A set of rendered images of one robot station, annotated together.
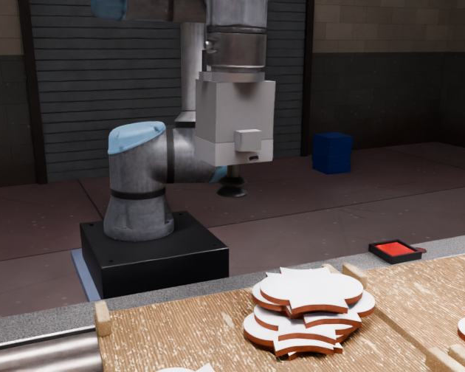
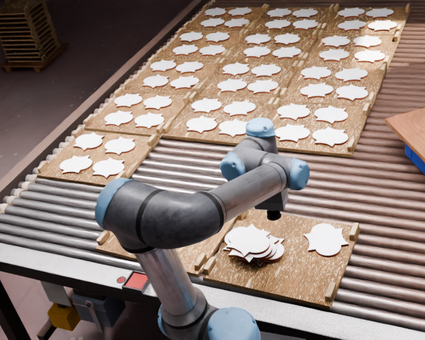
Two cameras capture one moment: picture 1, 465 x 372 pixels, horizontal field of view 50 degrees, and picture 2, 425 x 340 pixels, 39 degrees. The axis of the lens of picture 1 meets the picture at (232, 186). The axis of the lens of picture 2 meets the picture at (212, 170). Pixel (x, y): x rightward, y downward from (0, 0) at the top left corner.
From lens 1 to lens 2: 208 cm
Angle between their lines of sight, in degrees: 109
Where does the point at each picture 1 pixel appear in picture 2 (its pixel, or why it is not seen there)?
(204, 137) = (285, 195)
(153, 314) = (304, 291)
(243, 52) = not seen: hidden behind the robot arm
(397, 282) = (184, 255)
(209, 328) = (289, 271)
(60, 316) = (342, 328)
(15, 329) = (368, 330)
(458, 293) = not seen: hidden behind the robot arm
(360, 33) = not seen: outside the picture
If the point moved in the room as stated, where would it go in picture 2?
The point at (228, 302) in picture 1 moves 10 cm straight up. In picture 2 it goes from (266, 282) to (262, 258)
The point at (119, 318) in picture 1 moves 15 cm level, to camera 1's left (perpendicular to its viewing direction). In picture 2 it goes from (320, 297) to (365, 322)
